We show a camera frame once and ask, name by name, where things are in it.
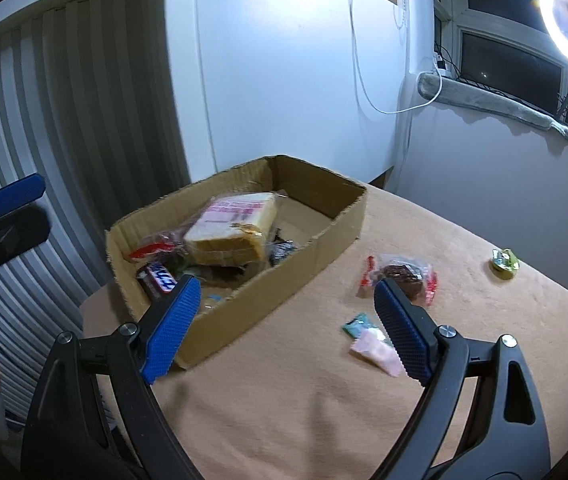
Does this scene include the white cabinet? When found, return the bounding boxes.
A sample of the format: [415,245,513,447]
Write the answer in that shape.
[162,0,434,182]

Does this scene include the packaged sliced bread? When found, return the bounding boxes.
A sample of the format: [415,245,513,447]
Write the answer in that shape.
[183,192,284,266]

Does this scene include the grey windowsill cloth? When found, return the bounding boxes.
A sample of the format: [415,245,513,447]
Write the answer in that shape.
[416,73,568,141]

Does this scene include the green jelly cup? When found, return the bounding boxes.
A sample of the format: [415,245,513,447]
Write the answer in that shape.
[490,248,519,280]

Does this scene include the brown cardboard box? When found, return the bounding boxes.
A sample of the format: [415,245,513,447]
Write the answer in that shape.
[106,155,368,379]

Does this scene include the pink candy packet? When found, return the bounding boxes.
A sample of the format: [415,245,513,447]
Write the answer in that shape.
[350,328,404,377]

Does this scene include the snickers bar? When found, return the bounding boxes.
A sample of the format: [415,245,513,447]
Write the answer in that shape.
[136,262,178,297]

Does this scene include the dark foil snack packet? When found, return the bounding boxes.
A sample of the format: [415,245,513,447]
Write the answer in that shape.
[268,229,298,266]

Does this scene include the white charging cable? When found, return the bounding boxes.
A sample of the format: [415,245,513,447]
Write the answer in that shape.
[347,0,445,116]

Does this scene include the red clear cake packet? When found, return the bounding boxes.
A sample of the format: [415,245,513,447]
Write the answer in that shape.
[357,254,439,307]

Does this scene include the red snack packet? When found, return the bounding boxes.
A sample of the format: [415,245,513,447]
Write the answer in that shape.
[128,242,177,261]

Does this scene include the teal candy wrapper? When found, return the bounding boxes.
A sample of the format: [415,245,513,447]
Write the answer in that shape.
[342,312,377,340]

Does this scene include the window frame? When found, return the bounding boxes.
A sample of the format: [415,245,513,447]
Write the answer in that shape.
[434,0,568,117]

